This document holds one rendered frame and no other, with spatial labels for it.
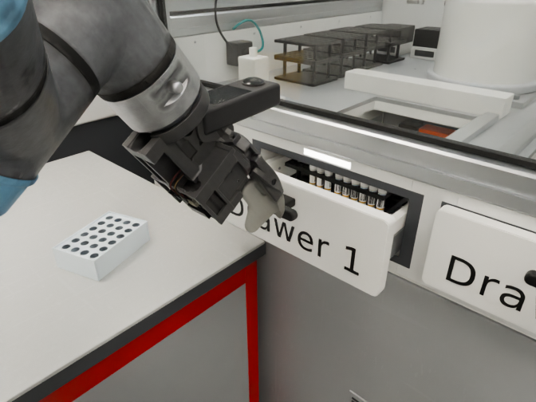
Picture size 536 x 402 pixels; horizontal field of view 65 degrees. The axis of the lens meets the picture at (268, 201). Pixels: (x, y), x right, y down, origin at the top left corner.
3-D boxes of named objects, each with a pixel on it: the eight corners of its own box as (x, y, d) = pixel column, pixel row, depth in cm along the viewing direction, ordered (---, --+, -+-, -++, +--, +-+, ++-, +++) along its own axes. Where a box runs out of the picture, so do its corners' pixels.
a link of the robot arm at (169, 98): (139, 29, 37) (199, 39, 32) (168, 68, 41) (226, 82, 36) (82, 92, 35) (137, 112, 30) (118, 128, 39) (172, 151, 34)
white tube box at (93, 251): (98, 281, 64) (93, 261, 62) (57, 267, 67) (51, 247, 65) (150, 239, 74) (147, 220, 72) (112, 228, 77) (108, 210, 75)
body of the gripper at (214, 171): (180, 204, 47) (107, 137, 38) (224, 146, 50) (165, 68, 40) (226, 229, 43) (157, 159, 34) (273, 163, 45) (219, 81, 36)
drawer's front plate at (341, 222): (377, 298, 52) (389, 222, 47) (218, 217, 69) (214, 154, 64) (384, 292, 53) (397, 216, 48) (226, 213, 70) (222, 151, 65)
